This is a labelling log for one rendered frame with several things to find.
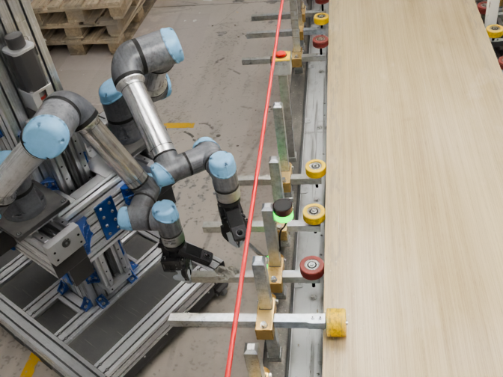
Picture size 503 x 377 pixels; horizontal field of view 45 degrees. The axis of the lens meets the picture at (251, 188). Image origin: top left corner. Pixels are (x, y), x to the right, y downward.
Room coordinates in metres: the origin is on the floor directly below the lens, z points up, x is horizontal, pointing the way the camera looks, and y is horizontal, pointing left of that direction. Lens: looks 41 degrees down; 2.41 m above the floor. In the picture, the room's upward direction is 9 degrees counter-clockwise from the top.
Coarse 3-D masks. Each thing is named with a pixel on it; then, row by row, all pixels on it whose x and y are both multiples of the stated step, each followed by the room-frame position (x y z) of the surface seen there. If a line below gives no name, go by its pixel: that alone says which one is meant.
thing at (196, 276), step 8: (192, 272) 1.39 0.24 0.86; (200, 272) 1.39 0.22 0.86; (208, 272) 1.38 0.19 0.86; (248, 272) 1.35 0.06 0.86; (288, 272) 1.33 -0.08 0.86; (296, 272) 1.32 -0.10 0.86; (192, 280) 1.38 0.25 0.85; (200, 280) 1.37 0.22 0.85; (208, 280) 1.36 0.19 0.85; (216, 280) 1.36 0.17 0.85; (232, 280) 1.35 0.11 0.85; (248, 280) 1.34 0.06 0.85; (288, 280) 1.31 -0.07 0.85; (296, 280) 1.30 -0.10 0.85; (304, 280) 1.30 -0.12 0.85
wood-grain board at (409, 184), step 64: (384, 0) 3.09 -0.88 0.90; (448, 0) 2.97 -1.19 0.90; (384, 64) 2.44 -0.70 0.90; (448, 64) 2.35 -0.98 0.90; (384, 128) 1.96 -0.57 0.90; (448, 128) 1.89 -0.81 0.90; (384, 192) 1.59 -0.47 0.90; (448, 192) 1.54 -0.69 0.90; (384, 256) 1.29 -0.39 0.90; (448, 256) 1.25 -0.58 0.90; (384, 320) 1.05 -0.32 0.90; (448, 320) 1.02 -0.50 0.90
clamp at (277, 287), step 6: (282, 258) 1.38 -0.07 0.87; (282, 264) 1.36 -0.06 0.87; (270, 270) 1.34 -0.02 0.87; (276, 270) 1.34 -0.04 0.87; (282, 270) 1.34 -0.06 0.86; (270, 276) 1.31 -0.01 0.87; (276, 276) 1.31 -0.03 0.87; (270, 282) 1.29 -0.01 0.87; (276, 282) 1.28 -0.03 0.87; (282, 282) 1.31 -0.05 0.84; (270, 288) 1.28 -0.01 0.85; (276, 288) 1.28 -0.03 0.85; (282, 288) 1.29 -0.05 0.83
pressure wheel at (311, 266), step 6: (306, 258) 1.33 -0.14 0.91; (312, 258) 1.33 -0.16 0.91; (318, 258) 1.33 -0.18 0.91; (300, 264) 1.31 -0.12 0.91; (306, 264) 1.31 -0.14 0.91; (312, 264) 1.30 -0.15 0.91; (318, 264) 1.30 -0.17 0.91; (300, 270) 1.30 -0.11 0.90; (306, 270) 1.28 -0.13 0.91; (312, 270) 1.28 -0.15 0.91; (318, 270) 1.28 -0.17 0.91; (306, 276) 1.27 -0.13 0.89; (312, 276) 1.27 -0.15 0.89; (318, 276) 1.27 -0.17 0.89
